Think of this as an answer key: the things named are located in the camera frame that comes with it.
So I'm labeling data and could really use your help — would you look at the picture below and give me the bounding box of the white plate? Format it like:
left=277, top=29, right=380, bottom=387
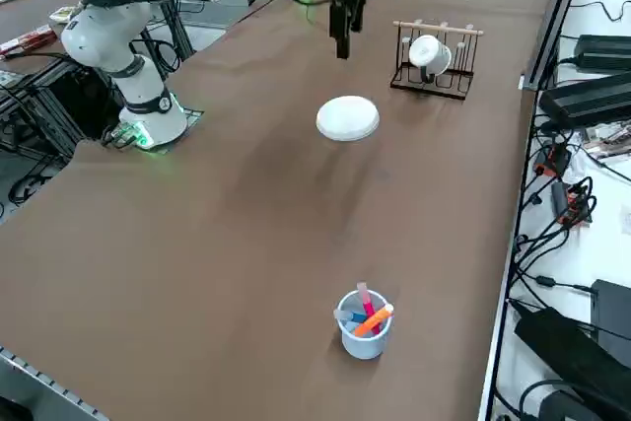
left=315, top=95, right=381, bottom=139

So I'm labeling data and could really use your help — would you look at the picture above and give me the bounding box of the blue plate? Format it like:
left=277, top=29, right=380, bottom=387
left=319, top=128, right=379, bottom=143

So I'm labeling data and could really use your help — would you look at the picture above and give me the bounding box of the white mug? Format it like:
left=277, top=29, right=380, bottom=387
left=407, top=35, right=454, bottom=85

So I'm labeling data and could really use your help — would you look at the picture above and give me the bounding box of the large power adapter brick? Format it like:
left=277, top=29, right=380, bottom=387
left=538, top=72, right=631, bottom=129

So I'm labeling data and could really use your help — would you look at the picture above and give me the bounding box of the red and black device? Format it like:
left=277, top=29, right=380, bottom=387
left=534, top=142, right=574, bottom=178

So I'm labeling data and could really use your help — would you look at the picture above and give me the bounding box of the small black power brick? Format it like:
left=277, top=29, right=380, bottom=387
left=574, top=35, right=631, bottom=67

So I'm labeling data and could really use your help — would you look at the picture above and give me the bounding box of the pink marker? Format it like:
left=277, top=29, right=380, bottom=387
left=356, top=281, right=375, bottom=319

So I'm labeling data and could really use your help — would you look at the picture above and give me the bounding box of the snack packet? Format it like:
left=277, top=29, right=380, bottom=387
left=48, top=5, right=83, bottom=26

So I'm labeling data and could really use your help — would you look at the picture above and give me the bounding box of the light blue marker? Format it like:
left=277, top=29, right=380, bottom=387
left=333, top=308, right=369, bottom=331

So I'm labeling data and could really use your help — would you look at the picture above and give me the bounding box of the orange circuit board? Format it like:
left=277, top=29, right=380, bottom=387
left=556, top=183, right=598, bottom=229

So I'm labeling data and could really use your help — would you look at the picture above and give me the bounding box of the red flat box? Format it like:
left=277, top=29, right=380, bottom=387
left=0, top=28, right=58, bottom=56

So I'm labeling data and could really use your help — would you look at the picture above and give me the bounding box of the pale blue plastic cup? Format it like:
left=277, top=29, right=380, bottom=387
left=336, top=289, right=394, bottom=361

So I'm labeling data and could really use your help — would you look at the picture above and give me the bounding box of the black box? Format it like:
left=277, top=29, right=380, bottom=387
left=589, top=278, right=631, bottom=368

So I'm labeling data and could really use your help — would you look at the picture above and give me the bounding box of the black flat case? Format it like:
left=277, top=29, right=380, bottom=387
left=514, top=306, right=631, bottom=421

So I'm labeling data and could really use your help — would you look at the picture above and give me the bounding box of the black wire cup rack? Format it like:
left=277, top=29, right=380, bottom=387
left=389, top=19, right=485, bottom=104

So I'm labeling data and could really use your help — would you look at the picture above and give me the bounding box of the aluminium camera post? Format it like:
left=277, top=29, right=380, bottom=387
left=521, top=0, right=593, bottom=92

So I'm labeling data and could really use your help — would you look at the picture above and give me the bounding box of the black aluminium frame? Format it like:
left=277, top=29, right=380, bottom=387
left=0, top=53, right=124, bottom=166

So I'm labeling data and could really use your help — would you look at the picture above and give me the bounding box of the aluminium edge rail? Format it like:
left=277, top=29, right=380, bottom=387
left=0, top=344, right=112, bottom=421

